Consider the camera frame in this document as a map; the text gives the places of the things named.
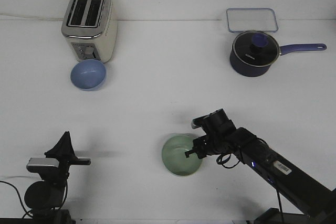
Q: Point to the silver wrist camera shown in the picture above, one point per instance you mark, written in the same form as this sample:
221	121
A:
36	164
201	121

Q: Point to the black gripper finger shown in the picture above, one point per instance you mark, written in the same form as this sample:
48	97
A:
72	145
61	148
192	151

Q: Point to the green bowl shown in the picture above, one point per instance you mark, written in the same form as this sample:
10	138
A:
174	158

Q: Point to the blue bowl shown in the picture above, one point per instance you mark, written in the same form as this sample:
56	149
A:
88	75

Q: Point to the cream and steel toaster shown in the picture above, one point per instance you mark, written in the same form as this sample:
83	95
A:
90	28

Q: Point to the purple saucepan with handle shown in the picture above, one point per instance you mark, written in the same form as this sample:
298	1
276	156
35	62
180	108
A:
251	71

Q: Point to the clear container lid blue rim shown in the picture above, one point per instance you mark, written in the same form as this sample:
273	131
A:
243	19

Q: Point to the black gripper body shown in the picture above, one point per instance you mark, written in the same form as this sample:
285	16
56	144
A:
214	141
66	160

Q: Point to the glass pot lid purple knob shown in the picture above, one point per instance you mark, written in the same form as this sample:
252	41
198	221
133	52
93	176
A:
256	48

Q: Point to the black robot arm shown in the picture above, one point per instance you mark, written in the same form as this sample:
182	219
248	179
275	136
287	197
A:
314	200
46	197

